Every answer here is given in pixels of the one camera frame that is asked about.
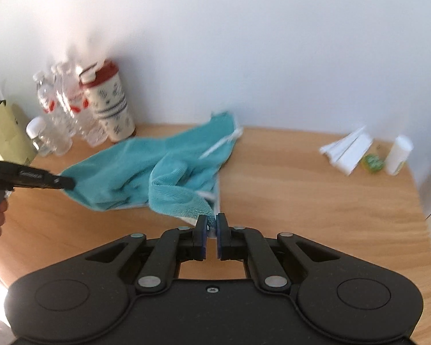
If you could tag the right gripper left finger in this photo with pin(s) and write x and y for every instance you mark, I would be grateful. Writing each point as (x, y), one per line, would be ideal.
(193, 240)

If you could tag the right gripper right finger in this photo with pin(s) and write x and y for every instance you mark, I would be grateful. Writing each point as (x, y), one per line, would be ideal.
(230, 241)

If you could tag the teal microfiber towel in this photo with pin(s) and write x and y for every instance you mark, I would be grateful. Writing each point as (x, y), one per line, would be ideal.
(175, 176)

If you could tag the green paper bag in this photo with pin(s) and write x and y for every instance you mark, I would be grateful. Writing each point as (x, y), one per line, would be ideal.
(15, 146)

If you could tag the small white cap jar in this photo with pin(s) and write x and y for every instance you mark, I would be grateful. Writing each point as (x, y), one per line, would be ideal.
(35, 130)

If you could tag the clear plastic water bottle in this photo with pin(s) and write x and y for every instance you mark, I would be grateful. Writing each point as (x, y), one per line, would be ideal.
(48, 101)

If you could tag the clear water bottle red label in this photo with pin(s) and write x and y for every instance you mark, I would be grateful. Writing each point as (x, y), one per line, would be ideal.
(76, 104)

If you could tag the red lid patterned tumbler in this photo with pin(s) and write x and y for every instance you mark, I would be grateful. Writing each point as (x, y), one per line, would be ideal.
(103, 88)

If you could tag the folded white paper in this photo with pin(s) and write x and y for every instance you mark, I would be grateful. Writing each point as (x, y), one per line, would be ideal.
(346, 153)

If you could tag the green yellow round tin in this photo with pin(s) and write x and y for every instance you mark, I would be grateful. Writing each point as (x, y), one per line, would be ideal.
(372, 163)

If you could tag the white pill bottle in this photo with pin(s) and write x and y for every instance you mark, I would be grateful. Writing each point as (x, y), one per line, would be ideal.
(398, 155)

